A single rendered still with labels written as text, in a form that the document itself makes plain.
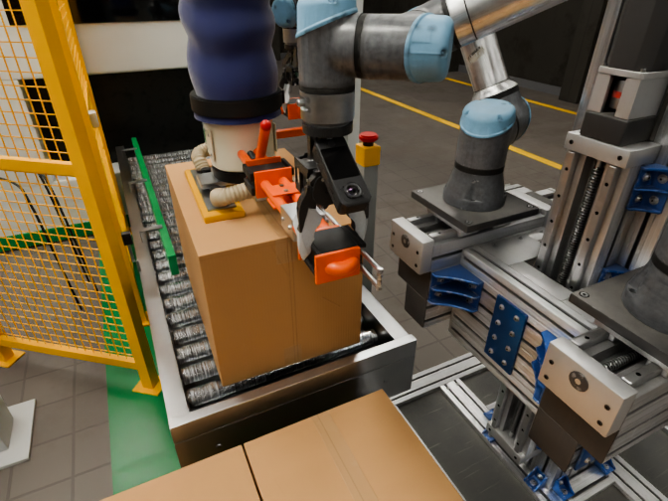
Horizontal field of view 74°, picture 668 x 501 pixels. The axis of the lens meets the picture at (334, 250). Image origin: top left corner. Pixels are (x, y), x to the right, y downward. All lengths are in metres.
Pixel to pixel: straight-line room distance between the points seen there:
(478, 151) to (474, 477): 0.99
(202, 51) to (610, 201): 0.90
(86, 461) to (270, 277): 1.19
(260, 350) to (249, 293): 0.19
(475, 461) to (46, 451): 1.55
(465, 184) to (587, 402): 0.54
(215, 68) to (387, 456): 0.98
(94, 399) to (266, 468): 1.21
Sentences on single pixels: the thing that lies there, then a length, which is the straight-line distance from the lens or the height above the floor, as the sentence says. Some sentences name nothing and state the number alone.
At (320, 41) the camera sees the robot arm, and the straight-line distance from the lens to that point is 0.59.
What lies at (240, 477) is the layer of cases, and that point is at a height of 0.54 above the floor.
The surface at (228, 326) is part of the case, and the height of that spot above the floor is 0.80.
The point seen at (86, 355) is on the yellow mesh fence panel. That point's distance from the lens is 2.23.
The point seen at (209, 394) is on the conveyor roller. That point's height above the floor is 0.54.
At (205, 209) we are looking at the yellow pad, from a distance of 1.14.
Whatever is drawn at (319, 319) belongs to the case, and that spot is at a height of 0.74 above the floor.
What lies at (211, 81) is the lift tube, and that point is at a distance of 1.11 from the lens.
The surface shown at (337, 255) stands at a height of 1.16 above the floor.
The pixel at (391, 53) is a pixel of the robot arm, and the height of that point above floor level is 1.44.
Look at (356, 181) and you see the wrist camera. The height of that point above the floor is 1.29.
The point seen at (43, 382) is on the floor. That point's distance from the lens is 2.41.
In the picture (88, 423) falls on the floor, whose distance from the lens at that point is 2.14.
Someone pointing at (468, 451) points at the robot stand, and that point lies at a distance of 1.64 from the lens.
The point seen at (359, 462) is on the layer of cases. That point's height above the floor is 0.54.
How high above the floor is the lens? 1.51
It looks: 31 degrees down
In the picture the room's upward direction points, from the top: straight up
